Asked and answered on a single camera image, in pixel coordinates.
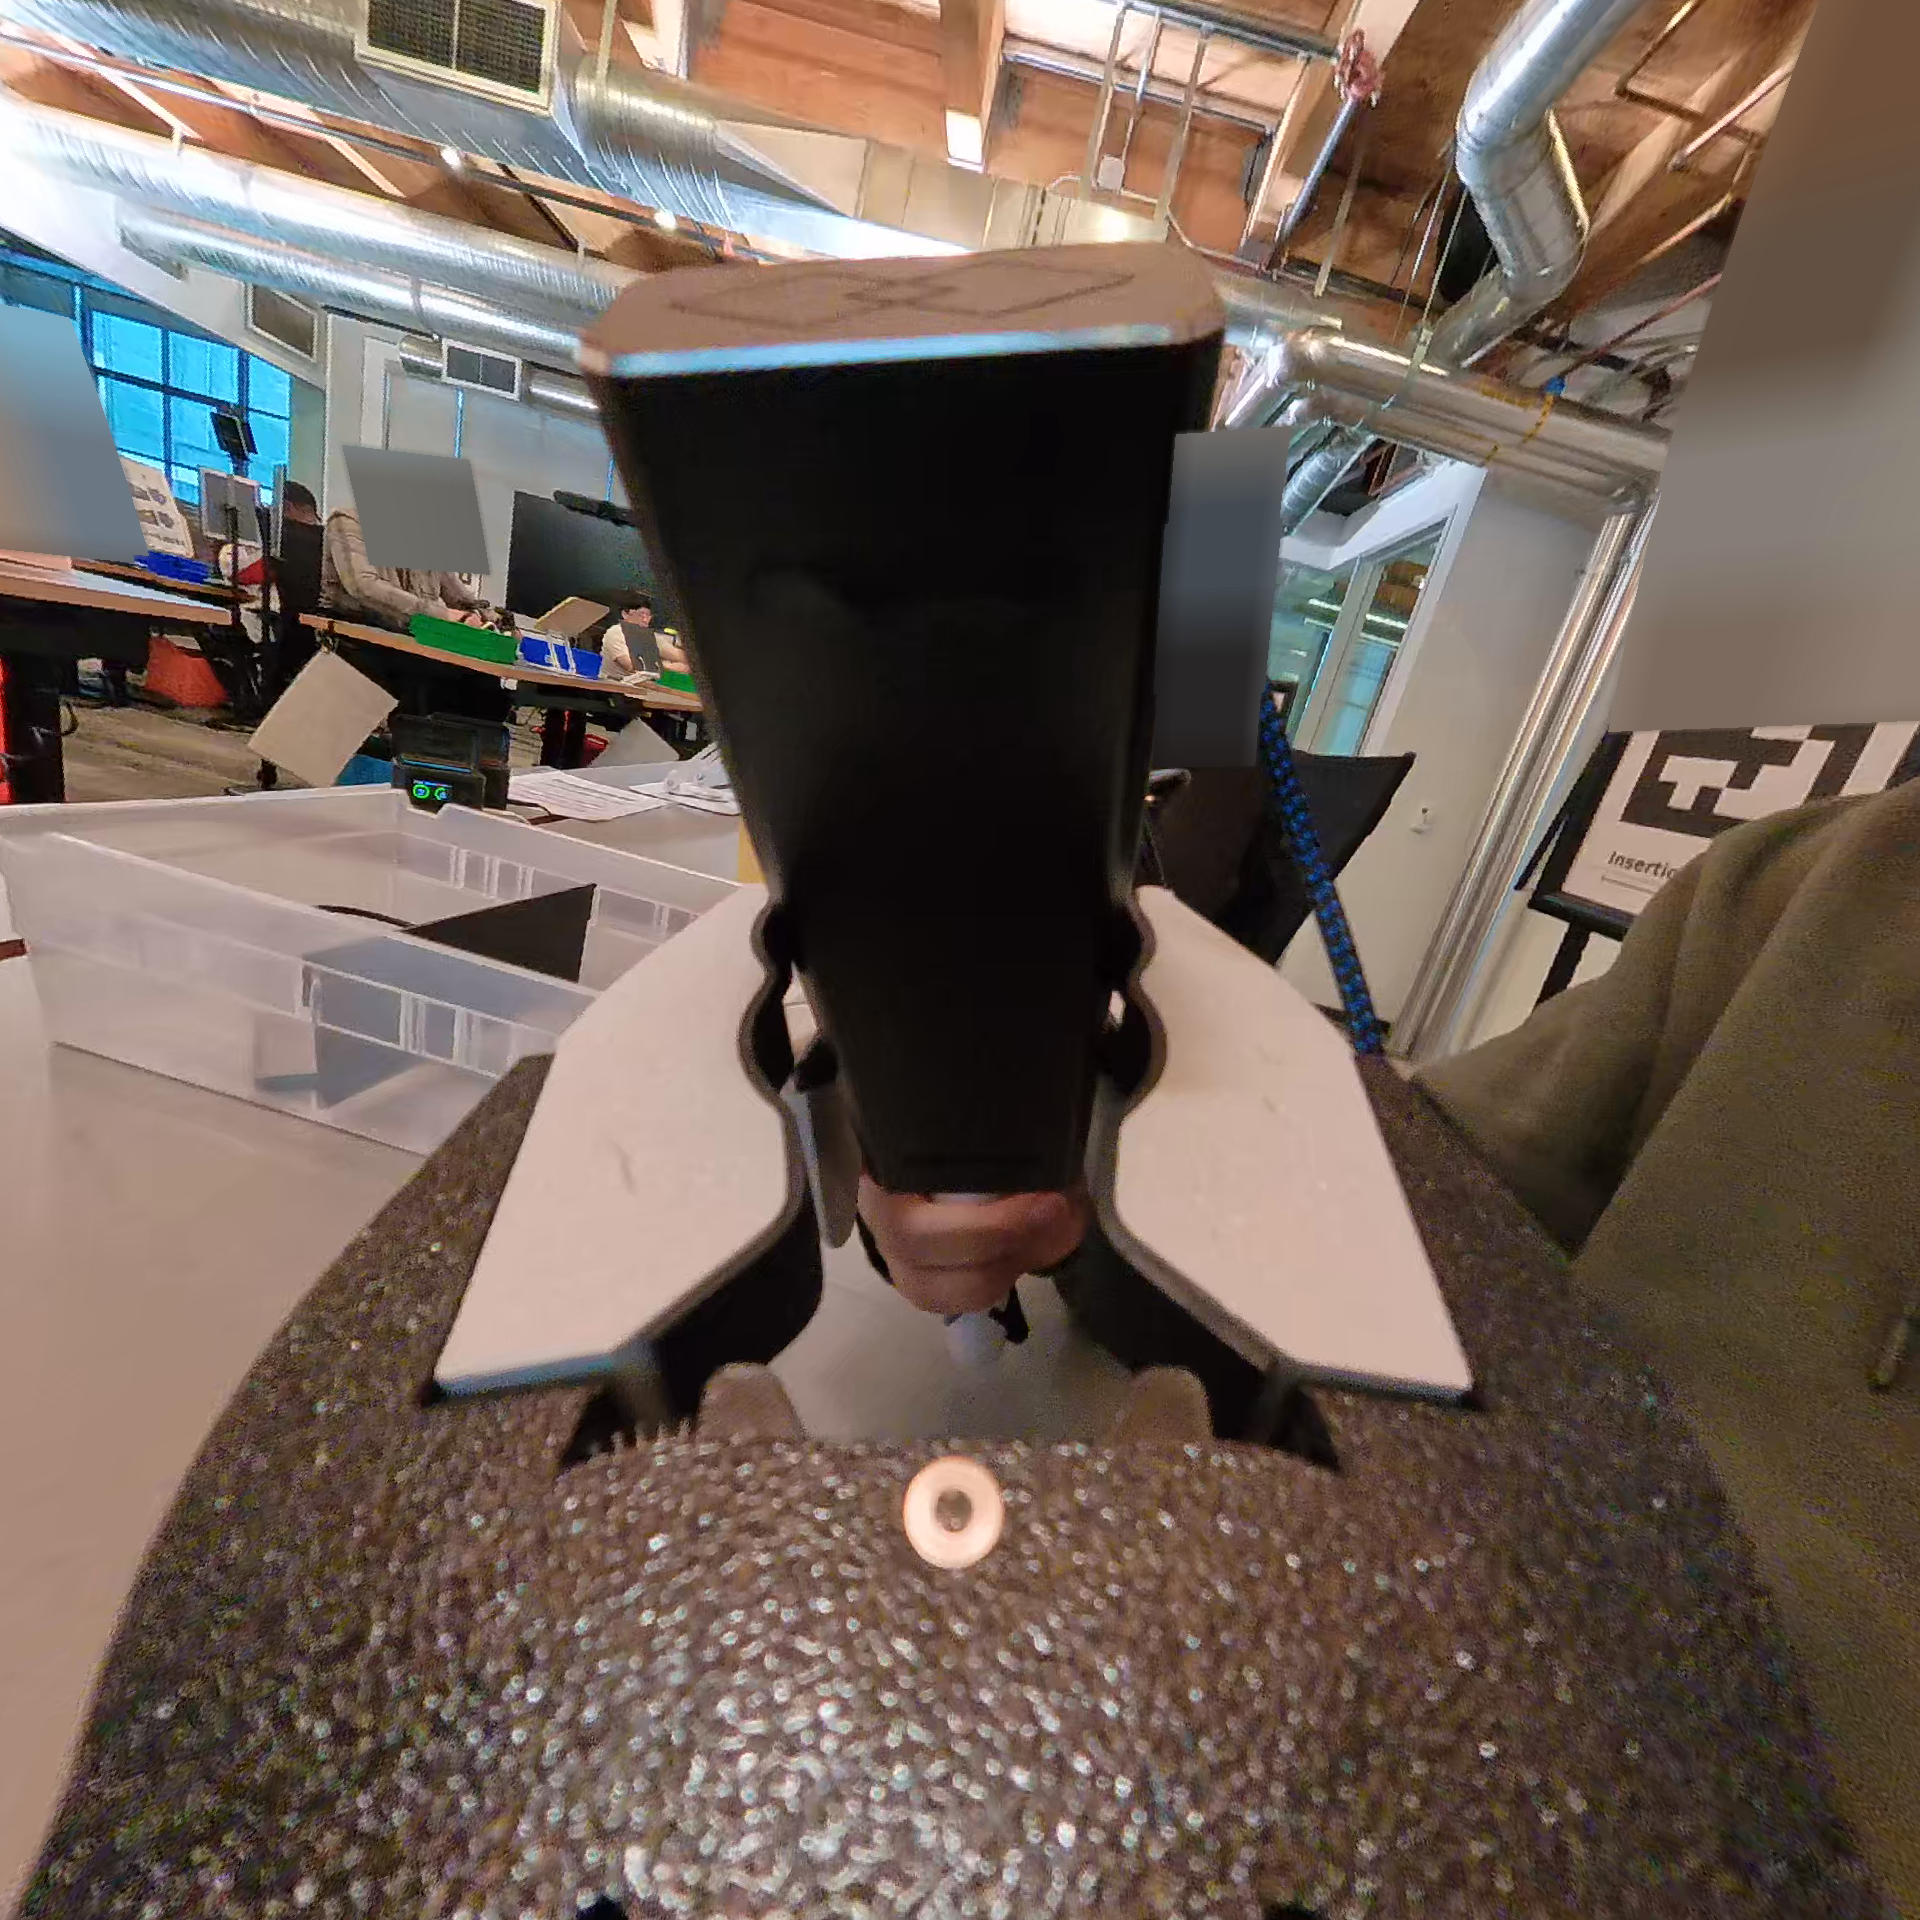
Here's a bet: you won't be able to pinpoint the bent silver duct pipe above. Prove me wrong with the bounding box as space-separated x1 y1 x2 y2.
1222 0 1682 519

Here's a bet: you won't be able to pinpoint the blue braided cable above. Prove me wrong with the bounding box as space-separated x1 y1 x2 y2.
1257 691 1389 1059

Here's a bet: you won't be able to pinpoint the white desk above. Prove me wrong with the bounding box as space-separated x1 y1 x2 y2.
0 757 1203 1841

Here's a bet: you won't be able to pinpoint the black white tag sign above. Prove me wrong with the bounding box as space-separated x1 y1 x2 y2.
1530 721 1920 940

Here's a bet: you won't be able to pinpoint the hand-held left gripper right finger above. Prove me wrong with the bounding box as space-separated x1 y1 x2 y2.
1083 885 1479 1409

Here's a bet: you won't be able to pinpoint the person's right hand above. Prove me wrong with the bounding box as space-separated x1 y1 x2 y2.
862 1183 1089 1325

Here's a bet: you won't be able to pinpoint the white paper sheets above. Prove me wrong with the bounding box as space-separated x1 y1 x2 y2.
507 762 745 826

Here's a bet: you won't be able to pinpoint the black computer monitor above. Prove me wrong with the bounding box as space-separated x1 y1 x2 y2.
502 489 662 618

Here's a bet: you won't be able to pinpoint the black power bank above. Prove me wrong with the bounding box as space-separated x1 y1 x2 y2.
577 241 1233 1203

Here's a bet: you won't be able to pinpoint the silver ventilation duct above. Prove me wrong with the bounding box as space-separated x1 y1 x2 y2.
0 95 647 338
45 0 975 265

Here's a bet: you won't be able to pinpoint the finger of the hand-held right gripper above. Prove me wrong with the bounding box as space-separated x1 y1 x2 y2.
806 1073 868 1251

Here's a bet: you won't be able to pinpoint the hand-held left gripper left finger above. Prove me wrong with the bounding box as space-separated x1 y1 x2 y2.
431 885 827 1404

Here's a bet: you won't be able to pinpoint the black device green display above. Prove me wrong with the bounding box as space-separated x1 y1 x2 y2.
387 710 514 812

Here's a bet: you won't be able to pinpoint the clear plastic bin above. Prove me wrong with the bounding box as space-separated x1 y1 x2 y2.
0 786 753 1157

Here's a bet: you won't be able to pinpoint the white stand board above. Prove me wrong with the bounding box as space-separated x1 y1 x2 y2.
246 651 399 790

